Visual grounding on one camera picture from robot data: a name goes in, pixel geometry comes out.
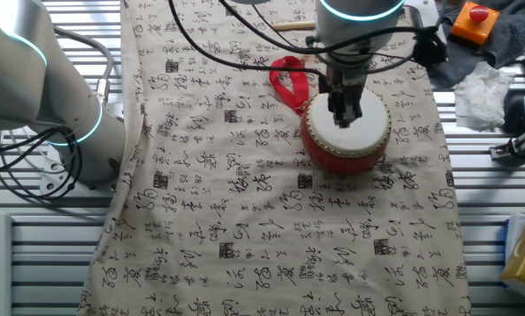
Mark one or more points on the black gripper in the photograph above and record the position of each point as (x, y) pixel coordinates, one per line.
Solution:
(346, 81)

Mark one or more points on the wooden drumstick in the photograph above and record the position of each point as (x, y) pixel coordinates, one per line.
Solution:
(293, 26)

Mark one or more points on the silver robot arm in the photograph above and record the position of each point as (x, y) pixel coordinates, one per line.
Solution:
(25, 66)

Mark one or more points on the red drum with white skin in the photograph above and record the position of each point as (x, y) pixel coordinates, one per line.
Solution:
(354, 145)

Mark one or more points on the white crumpled tissue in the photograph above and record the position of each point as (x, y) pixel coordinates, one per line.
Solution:
(482, 96)

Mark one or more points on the beige calligraphy print cloth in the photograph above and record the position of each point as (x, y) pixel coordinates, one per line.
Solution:
(245, 219)

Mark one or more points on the orange emergency stop box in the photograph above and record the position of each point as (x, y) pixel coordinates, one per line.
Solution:
(471, 28)

